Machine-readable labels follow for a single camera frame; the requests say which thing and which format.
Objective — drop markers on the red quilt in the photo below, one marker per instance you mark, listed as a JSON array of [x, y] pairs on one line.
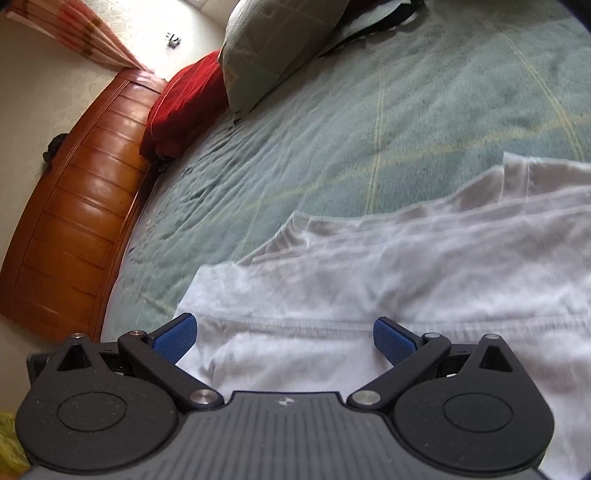
[[184, 101]]

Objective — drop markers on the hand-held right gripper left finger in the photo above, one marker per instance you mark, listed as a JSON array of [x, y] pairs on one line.
[[178, 339]]

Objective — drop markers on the orange patterned curtain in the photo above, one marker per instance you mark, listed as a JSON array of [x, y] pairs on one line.
[[83, 32]]

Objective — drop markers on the grey-green checked pillow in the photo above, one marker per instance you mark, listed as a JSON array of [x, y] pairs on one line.
[[277, 46]]

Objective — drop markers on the yellow plastic bag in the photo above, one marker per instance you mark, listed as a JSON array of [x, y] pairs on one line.
[[9, 447]]

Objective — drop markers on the black backpack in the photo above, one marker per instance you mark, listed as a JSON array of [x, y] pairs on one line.
[[401, 11]]

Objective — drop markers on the white printed t-shirt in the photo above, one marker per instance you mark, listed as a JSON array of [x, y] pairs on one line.
[[369, 277]]

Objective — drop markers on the wooden headboard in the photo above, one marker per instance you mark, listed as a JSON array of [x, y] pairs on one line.
[[78, 207]]

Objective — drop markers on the wall hook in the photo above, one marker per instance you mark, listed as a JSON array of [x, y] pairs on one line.
[[172, 40]]

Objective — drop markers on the small dark floral cloth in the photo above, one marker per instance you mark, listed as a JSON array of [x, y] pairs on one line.
[[160, 165]]

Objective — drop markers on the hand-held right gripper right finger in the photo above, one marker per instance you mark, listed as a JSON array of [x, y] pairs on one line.
[[392, 339]]

